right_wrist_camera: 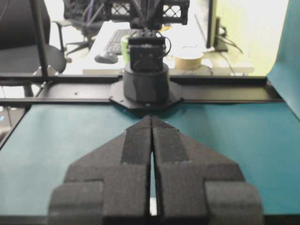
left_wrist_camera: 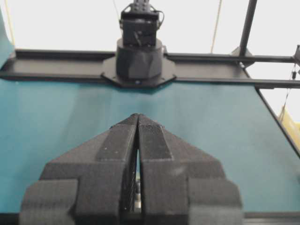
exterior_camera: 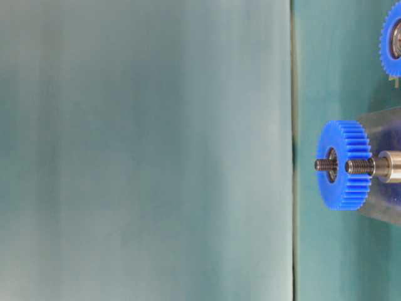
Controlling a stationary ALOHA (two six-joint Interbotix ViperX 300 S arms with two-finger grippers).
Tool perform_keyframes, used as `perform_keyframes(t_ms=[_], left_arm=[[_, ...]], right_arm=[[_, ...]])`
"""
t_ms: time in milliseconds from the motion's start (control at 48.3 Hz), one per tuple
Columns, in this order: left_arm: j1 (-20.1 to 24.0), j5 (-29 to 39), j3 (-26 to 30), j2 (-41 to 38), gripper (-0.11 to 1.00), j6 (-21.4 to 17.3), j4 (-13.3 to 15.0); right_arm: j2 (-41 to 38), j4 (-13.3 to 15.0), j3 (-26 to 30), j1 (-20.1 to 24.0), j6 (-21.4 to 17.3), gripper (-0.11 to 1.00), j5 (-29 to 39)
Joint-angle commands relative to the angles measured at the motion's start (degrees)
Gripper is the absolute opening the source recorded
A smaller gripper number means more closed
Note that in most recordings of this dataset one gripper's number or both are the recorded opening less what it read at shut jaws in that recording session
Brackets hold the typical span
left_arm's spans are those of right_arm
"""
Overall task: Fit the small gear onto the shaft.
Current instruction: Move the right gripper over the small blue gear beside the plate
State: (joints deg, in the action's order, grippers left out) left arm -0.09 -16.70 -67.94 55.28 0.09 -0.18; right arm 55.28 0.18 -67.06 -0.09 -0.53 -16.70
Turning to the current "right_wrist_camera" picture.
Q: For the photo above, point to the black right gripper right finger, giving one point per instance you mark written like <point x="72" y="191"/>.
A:
<point x="199" y="186"/>

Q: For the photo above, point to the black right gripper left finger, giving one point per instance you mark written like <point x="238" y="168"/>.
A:
<point x="108" y="186"/>

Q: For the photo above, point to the brown tape roll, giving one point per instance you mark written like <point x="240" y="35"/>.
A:
<point x="186" y="60"/>

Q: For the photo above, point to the grey computer mouse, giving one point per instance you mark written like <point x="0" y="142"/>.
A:
<point x="106" y="58"/>

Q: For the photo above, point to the green cup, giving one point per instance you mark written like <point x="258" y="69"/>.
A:
<point x="125" y="49"/>

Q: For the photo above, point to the black keyboard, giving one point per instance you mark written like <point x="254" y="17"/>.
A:
<point x="114" y="43"/>

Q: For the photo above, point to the black monitor stand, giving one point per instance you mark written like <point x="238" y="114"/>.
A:
<point x="213" y="35"/>

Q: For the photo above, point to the black office chair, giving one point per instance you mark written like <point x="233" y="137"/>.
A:
<point x="18" y="47"/>
<point x="85" y="16"/>

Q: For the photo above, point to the black aluminium frame rail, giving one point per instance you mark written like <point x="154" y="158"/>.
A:
<point x="108" y="89"/>

